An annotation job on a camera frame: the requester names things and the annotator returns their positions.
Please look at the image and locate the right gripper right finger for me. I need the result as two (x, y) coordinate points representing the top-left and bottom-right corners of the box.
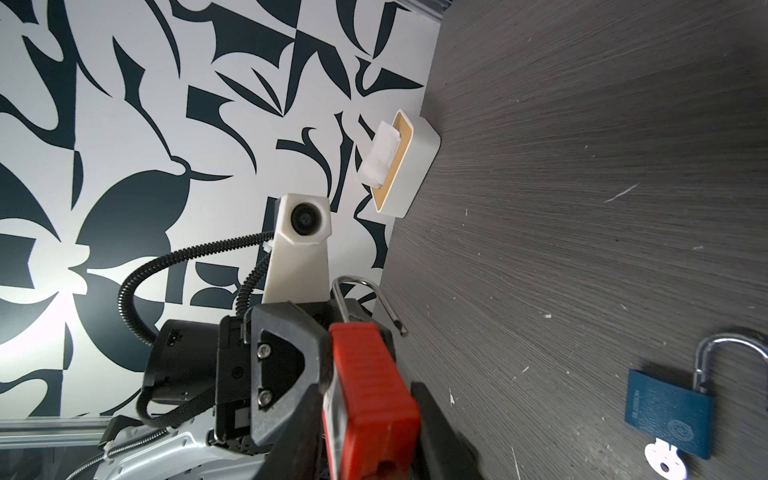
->
(411, 382), (482, 479)

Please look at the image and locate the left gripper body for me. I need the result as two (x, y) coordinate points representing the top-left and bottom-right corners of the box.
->
(142, 299), (397, 448)

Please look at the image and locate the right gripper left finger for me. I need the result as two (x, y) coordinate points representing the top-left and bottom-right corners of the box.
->
(257, 381), (329, 479)

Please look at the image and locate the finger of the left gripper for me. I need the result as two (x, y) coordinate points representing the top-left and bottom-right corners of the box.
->
(248, 303), (333, 447)

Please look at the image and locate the red padlock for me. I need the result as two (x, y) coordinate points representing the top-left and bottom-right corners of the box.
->
(322, 276), (421, 479)

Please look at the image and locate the blue padlock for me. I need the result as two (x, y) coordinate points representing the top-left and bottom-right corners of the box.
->
(624, 332), (767, 480)

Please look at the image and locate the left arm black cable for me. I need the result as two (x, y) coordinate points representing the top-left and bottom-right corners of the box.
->
(116, 230), (277, 430)

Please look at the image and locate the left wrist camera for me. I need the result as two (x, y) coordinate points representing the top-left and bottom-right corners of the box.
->
(262, 194), (332, 304)

